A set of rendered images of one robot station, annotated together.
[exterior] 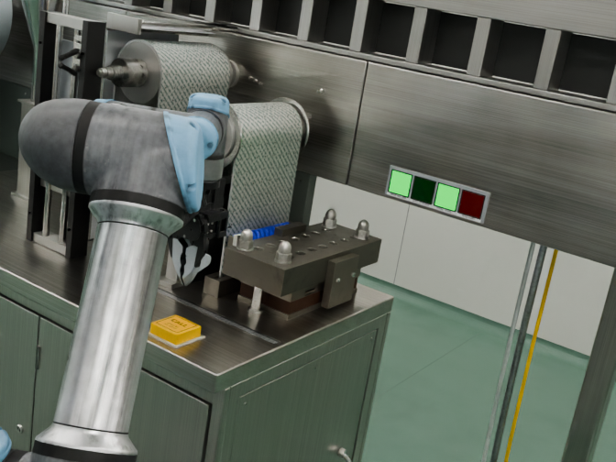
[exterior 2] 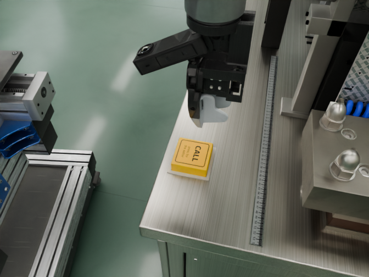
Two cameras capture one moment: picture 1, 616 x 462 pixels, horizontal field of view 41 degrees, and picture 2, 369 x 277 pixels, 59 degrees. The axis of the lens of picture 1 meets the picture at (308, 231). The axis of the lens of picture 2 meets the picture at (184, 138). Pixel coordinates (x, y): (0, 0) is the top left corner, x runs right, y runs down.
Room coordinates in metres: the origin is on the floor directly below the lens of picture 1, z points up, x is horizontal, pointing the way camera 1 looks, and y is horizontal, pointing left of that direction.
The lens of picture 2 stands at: (1.33, -0.14, 1.42)
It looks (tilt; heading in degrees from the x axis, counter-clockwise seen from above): 49 degrees down; 71
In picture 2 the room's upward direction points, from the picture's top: straight up
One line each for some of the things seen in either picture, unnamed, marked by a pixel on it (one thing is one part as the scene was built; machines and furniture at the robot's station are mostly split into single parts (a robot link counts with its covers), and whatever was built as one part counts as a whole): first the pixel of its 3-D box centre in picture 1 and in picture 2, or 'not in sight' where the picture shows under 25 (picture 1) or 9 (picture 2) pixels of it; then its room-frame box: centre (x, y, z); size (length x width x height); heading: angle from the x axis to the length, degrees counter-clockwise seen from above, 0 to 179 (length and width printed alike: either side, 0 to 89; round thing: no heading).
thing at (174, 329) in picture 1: (175, 329); (192, 156); (1.47, 0.22, 0.91); 0.07 x 0.07 x 0.02; 58
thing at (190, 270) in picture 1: (199, 263); (210, 115); (1.49, 0.20, 1.05); 0.06 x 0.03 x 0.09; 148
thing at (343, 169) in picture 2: (284, 251); (347, 162); (1.63, 0.04, 1.05); 0.04 x 0.04 x 0.04
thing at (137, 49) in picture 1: (176, 72); not in sight; (2.00, 0.37, 1.33); 0.25 x 0.14 x 0.14; 148
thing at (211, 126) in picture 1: (186, 135); not in sight; (1.39, 0.23, 1.31); 0.11 x 0.11 x 0.08; 0
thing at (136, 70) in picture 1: (128, 72); not in sight; (1.87, 0.46, 1.33); 0.06 x 0.06 x 0.06; 58
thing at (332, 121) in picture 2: (246, 238); (335, 114); (1.68, 0.13, 1.05); 0.04 x 0.04 x 0.04
